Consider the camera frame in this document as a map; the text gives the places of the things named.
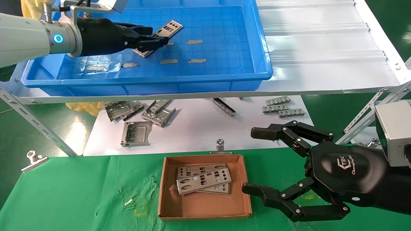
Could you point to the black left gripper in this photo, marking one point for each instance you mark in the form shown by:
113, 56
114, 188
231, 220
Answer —
102, 37

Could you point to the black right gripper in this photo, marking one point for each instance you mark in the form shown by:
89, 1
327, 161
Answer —
346, 170

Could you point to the silver perforated shield plate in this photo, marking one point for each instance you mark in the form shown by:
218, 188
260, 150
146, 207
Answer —
168, 29
192, 170
205, 181
221, 190

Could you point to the brown cardboard box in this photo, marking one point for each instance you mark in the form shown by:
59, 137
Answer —
205, 205

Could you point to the blue plastic tray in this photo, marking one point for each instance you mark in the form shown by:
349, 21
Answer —
208, 73

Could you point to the small notched metal strip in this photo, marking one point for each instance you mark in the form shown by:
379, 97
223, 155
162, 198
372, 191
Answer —
291, 113
277, 101
274, 108

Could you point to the long narrow metal bar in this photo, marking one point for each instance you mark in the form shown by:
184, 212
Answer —
224, 107

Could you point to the white flat board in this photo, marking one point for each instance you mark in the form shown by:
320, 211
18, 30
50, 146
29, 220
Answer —
199, 128

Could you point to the perforated white shelf brace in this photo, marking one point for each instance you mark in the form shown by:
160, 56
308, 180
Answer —
350, 134
32, 120
362, 114

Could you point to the yellow mesh bag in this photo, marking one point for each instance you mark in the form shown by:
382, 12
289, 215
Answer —
85, 108
32, 5

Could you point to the white metal shelf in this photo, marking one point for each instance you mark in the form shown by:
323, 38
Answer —
321, 48

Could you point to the small white scrap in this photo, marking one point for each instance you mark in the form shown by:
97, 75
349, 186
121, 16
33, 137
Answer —
128, 202

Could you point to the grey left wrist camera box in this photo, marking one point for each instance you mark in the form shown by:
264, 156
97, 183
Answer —
110, 4

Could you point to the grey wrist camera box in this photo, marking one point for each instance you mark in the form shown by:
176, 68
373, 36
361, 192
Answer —
395, 134
110, 4

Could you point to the silver camera mount bracket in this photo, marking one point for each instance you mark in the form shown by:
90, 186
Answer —
93, 10

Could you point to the small folded metal bracket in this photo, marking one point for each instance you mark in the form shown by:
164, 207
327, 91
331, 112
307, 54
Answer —
160, 106

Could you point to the dark stamped metal bracket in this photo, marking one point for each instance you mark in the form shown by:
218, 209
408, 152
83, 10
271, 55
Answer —
138, 110

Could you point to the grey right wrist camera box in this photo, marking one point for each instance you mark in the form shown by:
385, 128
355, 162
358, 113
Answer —
395, 134

